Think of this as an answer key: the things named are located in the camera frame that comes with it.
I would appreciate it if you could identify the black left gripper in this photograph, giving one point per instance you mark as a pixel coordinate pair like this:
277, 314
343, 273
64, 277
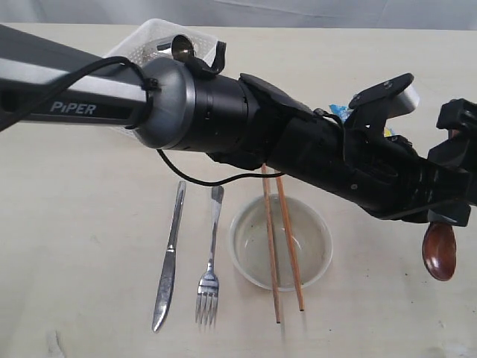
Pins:
416, 189

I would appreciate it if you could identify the dark spoon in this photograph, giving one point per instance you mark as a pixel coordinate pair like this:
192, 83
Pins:
439, 248

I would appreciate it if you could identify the floral ceramic bowl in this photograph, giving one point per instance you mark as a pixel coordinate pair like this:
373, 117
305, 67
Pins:
248, 242

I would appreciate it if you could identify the brown wooden chopstick front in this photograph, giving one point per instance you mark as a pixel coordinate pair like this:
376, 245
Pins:
290, 243

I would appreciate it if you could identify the brown wooden chopstick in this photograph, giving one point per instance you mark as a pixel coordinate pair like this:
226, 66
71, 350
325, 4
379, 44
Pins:
290, 243
271, 248

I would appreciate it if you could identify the stainless steel fork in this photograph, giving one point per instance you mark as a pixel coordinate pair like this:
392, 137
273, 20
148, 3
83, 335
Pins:
208, 285

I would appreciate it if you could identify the stainless steel table knife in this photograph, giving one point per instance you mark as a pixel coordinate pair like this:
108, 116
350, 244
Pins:
166, 281

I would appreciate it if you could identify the blue snack chip bag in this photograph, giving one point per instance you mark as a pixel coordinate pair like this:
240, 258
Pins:
343, 112

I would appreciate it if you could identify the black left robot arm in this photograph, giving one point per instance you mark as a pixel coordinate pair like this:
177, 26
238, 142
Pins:
247, 123

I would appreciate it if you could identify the shiny metal cup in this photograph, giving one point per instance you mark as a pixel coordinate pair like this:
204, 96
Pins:
178, 47

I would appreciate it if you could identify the white woven plastic basket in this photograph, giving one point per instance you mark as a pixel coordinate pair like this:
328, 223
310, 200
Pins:
149, 41

